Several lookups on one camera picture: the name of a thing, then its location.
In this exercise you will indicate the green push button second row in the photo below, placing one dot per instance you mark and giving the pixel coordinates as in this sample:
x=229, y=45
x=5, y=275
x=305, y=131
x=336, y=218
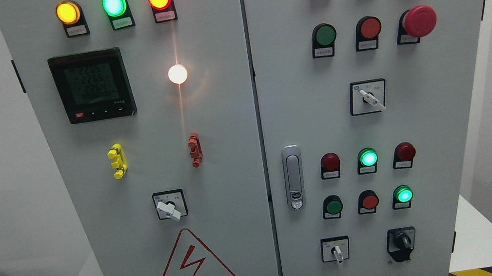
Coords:
x=323, y=41

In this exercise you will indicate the yellow indicator light top left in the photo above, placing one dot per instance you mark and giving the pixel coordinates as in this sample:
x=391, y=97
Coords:
x=71, y=17

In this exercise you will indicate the grey left cabinet door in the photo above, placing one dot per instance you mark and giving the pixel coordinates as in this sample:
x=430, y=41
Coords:
x=226, y=195

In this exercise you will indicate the white selector switch left door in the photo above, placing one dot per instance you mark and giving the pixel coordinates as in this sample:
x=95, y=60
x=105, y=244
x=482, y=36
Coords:
x=170, y=204

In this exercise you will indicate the black rotary knob switch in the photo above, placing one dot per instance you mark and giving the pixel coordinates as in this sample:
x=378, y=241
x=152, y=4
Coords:
x=400, y=243

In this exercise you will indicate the lit green indicator third row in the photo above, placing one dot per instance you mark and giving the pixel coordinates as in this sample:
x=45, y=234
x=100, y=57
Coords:
x=367, y=161

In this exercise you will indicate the orange-red indicator light left door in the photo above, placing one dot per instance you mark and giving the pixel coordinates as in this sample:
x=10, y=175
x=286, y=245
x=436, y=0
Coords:
x=163, y=10

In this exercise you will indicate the white glowing indicator light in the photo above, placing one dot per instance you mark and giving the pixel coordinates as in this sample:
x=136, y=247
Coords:
x=177, y=74

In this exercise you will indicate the red push button fourth row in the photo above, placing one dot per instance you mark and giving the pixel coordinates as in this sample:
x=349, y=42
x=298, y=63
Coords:
x=367, y=202

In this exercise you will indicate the white selector switch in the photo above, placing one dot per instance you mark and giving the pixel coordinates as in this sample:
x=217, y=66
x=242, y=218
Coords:
x=335, y=249
x=367, y=97

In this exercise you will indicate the grey cabinet door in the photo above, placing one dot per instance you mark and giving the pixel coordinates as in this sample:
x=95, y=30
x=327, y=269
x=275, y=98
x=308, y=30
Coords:
x=226, y=195
x=305, y=101

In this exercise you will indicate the red push button second row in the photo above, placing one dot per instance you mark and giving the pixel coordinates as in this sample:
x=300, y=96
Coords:
x=367, y=33

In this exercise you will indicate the red indicator third row right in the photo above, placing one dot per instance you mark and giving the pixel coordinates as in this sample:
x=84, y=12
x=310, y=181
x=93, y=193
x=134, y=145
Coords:
x=404, y=154

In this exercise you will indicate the white selector switch upper right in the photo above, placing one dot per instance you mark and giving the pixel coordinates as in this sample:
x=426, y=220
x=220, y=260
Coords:
x=367, y=97

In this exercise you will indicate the green push button fourth row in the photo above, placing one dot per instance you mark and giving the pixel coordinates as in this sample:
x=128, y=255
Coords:
x=332, y=207

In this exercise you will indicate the white selector switch lower right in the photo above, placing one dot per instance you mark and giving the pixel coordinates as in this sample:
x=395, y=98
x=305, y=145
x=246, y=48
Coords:
x=335, y=249

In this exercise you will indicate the green indicator light top left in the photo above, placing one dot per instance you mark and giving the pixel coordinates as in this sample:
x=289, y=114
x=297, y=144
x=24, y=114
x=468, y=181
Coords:
x=119, y=13

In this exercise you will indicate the silver door lock handle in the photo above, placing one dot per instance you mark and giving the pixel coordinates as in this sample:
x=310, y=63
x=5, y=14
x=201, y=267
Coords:
x=291, y=156

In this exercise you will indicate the grey right cabinet door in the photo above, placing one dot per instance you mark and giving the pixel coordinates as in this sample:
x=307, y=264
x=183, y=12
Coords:
x=305, y=101

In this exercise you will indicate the lit green button fourth row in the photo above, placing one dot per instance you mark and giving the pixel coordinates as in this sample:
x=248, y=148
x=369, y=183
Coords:
x=402, y=197

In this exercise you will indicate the dark red indicator third row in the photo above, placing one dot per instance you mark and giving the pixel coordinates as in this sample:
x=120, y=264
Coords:
x=330, y=166

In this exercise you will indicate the black digital power meter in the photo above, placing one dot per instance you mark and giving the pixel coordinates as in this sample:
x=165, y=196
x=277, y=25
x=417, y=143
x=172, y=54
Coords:
x=93, y=85

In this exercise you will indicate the red emergency stop mushroom button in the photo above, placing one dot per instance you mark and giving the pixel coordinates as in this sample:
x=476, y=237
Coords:
x=416, y=23

